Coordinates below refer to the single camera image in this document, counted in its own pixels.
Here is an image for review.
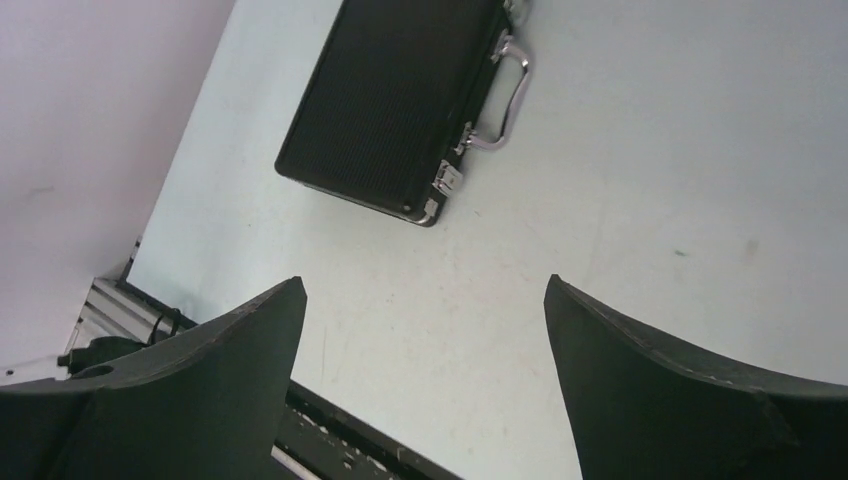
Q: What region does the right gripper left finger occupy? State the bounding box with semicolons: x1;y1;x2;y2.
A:
1;277;307;479

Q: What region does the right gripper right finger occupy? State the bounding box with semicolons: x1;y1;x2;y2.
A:
544;276;847;479

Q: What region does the aluminium rail frame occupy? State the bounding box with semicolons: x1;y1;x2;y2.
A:
65;240;195;353

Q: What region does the silver case handle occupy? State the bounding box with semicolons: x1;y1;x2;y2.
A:
454;29;533;157

